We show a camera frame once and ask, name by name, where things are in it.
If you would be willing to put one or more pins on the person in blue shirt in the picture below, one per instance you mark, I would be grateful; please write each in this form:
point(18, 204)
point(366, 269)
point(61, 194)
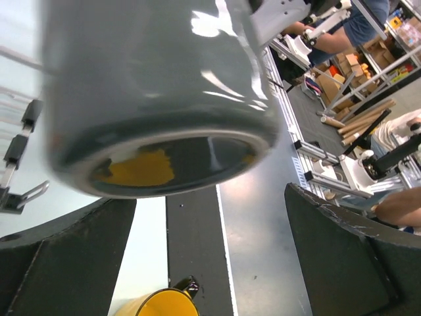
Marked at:
point(352, 32)

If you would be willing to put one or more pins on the metal wire dish rack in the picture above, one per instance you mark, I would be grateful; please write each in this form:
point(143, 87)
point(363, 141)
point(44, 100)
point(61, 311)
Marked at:
point(20, 111)

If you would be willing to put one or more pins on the shelf with cardboard boxes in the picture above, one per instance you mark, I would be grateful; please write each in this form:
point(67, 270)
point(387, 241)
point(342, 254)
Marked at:
point(376, 67)

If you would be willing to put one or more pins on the person forearm at right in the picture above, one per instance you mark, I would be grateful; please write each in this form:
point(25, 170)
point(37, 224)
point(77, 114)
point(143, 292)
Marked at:
point(401, 209)

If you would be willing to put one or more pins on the dark grey mug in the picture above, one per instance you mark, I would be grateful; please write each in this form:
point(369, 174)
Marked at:
point(152, 98)

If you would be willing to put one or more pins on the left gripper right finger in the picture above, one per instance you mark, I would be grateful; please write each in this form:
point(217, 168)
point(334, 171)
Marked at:
point(352, 265)

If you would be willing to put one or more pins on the cardboard tubes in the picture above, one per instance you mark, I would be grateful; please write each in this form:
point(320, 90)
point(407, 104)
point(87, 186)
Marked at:
point(350, 130)

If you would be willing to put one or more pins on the yellow mug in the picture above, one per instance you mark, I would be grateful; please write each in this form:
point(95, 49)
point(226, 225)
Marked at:
point(173, 301)

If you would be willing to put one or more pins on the aluminium frame rail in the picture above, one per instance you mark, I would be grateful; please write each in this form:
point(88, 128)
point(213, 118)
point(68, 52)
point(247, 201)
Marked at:
point(318, 170)

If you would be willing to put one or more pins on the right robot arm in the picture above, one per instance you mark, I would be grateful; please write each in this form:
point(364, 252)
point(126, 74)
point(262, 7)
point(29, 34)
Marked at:
point(271, 17)

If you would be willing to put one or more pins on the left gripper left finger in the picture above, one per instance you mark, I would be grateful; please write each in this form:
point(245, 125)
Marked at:
point(67, 266)

